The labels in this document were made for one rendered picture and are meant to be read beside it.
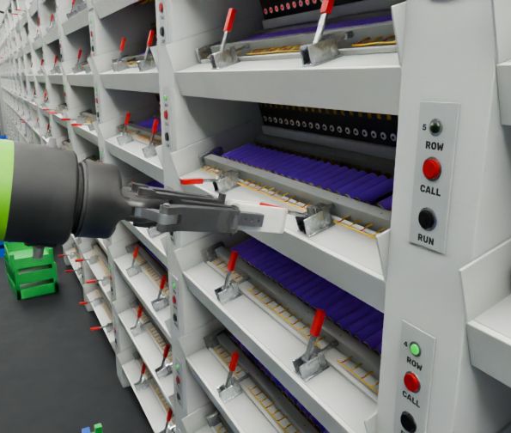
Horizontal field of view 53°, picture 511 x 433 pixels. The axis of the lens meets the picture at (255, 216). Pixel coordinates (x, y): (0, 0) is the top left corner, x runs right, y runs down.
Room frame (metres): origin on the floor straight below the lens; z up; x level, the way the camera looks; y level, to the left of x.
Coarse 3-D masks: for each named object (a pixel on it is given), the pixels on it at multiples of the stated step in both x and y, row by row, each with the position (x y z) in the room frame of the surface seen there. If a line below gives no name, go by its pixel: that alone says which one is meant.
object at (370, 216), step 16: (208, 160) 0.98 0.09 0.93; (224, 160) 0.94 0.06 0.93; (240, 176) 0.86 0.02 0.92; (256, 176) 0.81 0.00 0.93; (272, 176) 0.78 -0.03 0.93; (288, 192) 0.73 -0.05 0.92; (304, 192) 0.68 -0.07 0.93; (320, 192) 0.66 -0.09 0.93; (336, 208) 0.62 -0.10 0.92; (352, 208) 0.59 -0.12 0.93; (368, 208) 0.58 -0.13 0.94; (352, 224) 0.58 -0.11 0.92; (368, 224) 0.56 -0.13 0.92; (384, 224) 0.54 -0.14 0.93
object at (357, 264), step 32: (192, 160) 1.01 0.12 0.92; (192, 192) 0.94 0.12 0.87; (256, 192) 0.80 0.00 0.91; (288, 224) 0.65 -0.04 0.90; (288, 256) 0.65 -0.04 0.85; (320, 256) 0.56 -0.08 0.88; (352, 256) 0.52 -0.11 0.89; (384, 256) 0.46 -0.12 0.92; (352, 288) 0.52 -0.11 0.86; (384, 288) 0.47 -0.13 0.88
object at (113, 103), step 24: (144, 0) 1.69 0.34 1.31; (96, 24) 1.62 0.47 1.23; (120, 24) 1.66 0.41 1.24; (144, 24) 1.69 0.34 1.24; (96, 48) 1.62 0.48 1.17; (96, 72) 1.65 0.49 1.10; (120, 96) 1.65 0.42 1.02; (144, 96) 1.68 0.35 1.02; (120, 168) 1.64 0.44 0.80; (120, 240) 1.63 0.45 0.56; (120, 288) 1.63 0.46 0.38; (120, 336) 1.62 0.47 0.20
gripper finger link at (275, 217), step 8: (240, 208) 0.55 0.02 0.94; (248, 208) 0.56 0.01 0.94; (256, 208) 0.56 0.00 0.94; (264, 208) 0.57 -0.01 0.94; (272, 208) 0.57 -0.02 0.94; (280, 208) 0.58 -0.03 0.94; (272, 216) 0.57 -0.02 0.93; (280, 216) 0.58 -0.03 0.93; (264, 224) 0.57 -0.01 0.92; (272, 224) 0.57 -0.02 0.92; (280, 224) 0.58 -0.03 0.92; (272, 232) 0.57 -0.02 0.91; (280, 232) 0.58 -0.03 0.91
